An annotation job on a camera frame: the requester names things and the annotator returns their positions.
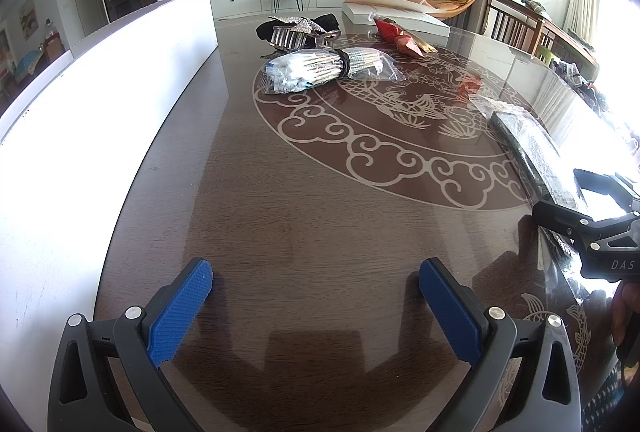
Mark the grey pad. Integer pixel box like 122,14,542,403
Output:
470,94,594,273

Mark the silver patterned hair claw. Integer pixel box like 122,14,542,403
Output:
260,15,343,60

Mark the framed wall painting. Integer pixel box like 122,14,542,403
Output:
18,0,39,40

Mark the black fabric item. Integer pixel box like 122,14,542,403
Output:
255,12,343,50

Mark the person right hand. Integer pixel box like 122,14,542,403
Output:
612,282,639,367

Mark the cotton swabs plastic bag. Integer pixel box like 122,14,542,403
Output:
259,47,405,96

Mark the white flat box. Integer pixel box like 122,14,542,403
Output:
342,0,450,37

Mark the white organizer bin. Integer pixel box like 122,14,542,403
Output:
1,0,218,431

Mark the red candy pouch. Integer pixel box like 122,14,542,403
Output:
372,14,437,59

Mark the wooden dining chair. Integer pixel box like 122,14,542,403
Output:
482,0,555,54

